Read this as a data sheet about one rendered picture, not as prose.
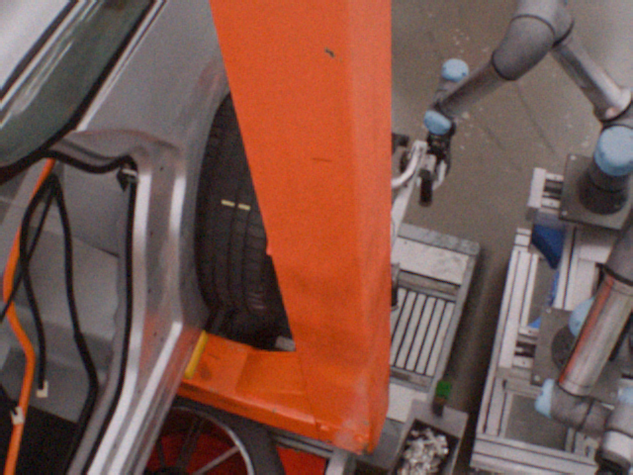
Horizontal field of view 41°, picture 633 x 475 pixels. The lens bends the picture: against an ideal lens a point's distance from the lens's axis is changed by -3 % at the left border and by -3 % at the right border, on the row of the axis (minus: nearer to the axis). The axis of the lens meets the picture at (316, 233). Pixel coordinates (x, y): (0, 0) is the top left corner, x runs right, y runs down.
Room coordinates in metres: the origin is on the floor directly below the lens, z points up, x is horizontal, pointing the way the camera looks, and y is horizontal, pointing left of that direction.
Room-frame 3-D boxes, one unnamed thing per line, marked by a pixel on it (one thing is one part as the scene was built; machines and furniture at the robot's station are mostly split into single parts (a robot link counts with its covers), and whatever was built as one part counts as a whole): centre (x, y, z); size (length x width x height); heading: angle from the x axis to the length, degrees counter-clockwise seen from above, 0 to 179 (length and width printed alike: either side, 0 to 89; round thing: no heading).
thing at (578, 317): (0.71, -0.63, 0.98); 0.13 x 0.12 x 0.14; 53
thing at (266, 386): (0.87, 0.27, 0.69); 0.52 x 0.17 x 0.35; 63
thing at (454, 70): (1.52, -0.45, 0.95); 0.11 x 0.08 x 0.11; 150
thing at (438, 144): (1.39, -0.39, 0.86); 0.12 x 0.08 x 0.09; 154
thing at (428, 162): (1.28, -0.30, 0.93); 0.09 x 0.05 x 0.05; 63
